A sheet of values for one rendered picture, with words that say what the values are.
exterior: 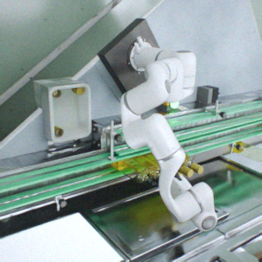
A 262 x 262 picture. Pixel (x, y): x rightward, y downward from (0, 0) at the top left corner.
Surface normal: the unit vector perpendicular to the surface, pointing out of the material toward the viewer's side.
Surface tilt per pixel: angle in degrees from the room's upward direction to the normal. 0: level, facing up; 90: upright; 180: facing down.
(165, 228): 90
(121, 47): 1
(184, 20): 0
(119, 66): 1
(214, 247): 90
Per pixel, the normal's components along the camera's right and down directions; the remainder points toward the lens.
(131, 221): 0.03, -0.94
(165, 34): 0.58, 0.29
